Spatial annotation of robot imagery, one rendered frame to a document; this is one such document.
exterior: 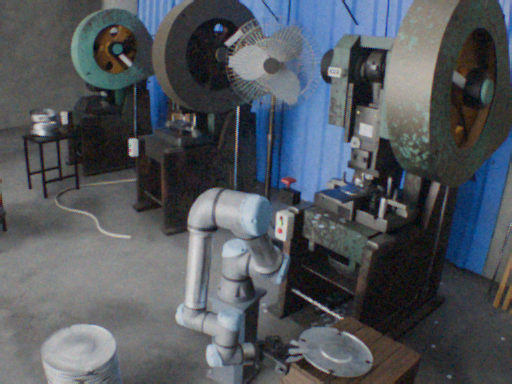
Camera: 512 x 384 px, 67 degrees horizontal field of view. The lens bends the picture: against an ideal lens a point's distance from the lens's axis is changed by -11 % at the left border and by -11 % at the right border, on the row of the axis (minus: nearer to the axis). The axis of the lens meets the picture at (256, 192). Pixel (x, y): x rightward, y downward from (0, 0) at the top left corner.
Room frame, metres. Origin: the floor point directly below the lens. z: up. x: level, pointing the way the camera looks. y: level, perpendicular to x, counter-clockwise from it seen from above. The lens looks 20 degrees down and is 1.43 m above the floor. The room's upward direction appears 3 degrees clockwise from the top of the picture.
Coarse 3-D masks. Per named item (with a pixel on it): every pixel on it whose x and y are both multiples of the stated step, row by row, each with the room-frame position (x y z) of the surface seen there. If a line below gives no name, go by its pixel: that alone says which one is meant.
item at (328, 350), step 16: (304, 336) 1.31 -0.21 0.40; (320, 336) 1.33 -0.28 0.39; (336, 336) 1.35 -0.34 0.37; (352, 336) 1.36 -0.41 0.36; (320, 352) 1.22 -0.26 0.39; (336, 352) 1.23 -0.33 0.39; (352, 352) 1.25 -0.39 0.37; (368, 352) 1.27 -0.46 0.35; (320, 368) 1.12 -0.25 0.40; (336, 368) 1.14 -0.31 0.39; (352, 368) 1.16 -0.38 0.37; (368, 368) 1.17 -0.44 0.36
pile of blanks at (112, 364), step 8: (112, 360) 1.18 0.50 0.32; (48, 368) 1.08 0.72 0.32; (104, 368) 1.13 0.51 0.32; (112, 368) 1.17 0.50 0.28; (48, 376) 1.09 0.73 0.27; (56, 376) 1.07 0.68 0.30; (64, 376) 1.06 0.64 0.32; (72, 376) 1.06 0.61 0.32; (80, 376) 1.07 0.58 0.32; (88, 376) 1.08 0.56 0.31; (96, 376) 1.11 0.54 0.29; (104, 376) 1.13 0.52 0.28; (112, 376) 1.16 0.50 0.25; (120, 376) 1.24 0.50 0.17
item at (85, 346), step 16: (64, 336) 1.26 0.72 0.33; (80, 336) 1.27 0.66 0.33; (96, 336) 1.29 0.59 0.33; (48, 352) 1.15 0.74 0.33; (64, 352) 1.16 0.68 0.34; (80, 352) 1.18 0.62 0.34; (96, 352) 1.19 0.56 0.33; (112, 352) 1.21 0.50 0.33; (64, 368) 1.08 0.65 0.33; (80, 368) 1.10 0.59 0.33; (96, 368) 1.11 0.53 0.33
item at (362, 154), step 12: (360, 108) 1.98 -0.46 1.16; (372, 108) 1.94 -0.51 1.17; (360, 120) 1.98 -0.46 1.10; (372, 120) 1.93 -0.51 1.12; (360, 132) 1.97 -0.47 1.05; (372, 132) 1.92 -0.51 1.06; (360, 144) 1.96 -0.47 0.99; (372, 144) 1.92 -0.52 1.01; (360, 156) 1.92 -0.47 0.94; (372, 156) 1.91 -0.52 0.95; (384, 156) 1.94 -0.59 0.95; (372, 168) 1.90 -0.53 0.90; (384, 168) 1.95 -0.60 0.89
